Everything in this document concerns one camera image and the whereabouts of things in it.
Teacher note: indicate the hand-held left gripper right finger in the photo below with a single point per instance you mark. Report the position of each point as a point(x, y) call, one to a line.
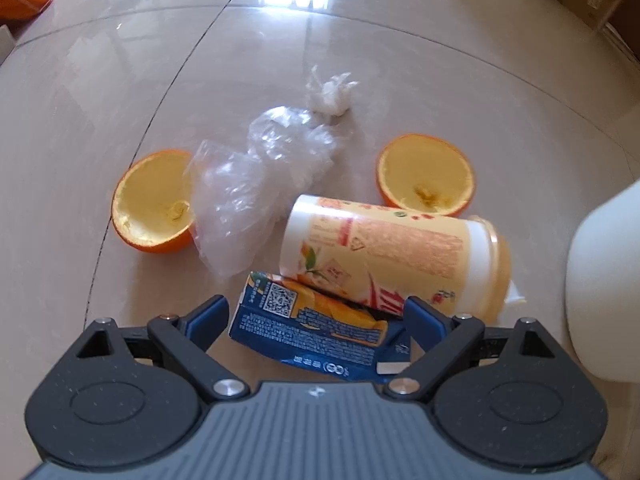
point(425, 324)

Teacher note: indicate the crumpled white tissue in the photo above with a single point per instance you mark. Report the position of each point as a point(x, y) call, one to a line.
point(330, 92)

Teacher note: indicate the white plastic trash bin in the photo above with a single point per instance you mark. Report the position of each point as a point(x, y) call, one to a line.
point(605, 285)

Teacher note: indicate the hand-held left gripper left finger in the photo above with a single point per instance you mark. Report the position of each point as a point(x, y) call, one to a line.
point(207, 319)

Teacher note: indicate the yellow drink cup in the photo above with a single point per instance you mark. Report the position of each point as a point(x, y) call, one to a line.
point(390, 250)

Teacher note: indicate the blue juice carton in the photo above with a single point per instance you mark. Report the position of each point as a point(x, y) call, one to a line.
point(310, 330)

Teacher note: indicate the clear plastic bag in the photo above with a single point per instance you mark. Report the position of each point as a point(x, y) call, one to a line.
point(230, 195)

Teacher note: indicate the hollow orange peel half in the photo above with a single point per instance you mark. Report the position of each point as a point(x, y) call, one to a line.
point(150, 200)
point(425, 175)

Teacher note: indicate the white cabinet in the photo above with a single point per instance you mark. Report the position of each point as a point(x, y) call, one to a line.
point(6, 42)

